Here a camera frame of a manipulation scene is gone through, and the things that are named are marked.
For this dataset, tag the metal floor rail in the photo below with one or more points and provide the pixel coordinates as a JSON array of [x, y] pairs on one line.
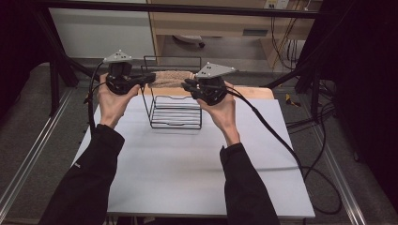
[[344, 187], [34, 150]]

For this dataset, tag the white cabinet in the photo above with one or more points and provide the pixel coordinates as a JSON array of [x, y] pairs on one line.
[[100, 33]]

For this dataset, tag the white power strip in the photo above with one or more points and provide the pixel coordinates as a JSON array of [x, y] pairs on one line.
[[276, 3]]

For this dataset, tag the black metal frame leg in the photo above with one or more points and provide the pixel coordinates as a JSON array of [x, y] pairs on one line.
[[58, 62], [308, 81]]

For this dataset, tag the black curtain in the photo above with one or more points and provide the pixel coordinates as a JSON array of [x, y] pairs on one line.
[[15, 47], [363, 93]]

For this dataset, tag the light wooden desk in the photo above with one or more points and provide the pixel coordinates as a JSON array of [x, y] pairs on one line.
[[219, 22]]

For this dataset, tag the yellow and black tape piece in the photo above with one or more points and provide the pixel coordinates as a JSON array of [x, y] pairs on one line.
[[292, 100]]

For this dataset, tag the black metal frame bar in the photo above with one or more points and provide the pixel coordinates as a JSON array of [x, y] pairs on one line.
[[175, 7]]

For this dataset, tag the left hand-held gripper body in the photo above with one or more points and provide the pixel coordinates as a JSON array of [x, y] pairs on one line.
[[120, 78]]

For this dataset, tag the person's left hand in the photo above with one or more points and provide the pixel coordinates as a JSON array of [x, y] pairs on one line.
[[113, 104]]

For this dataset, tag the wooden board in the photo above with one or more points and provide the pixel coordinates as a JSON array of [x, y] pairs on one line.
[[250, 92]]

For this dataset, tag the beige towel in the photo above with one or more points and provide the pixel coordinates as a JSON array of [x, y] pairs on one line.
[[171, 78]]

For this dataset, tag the office chair base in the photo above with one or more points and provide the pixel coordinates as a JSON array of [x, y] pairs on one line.
[[189, 40]]

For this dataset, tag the person's right hand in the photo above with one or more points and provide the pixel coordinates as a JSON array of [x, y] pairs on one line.
[[222, 114]]

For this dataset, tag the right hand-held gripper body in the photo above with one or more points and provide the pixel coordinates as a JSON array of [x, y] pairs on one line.
[[212, 89]]

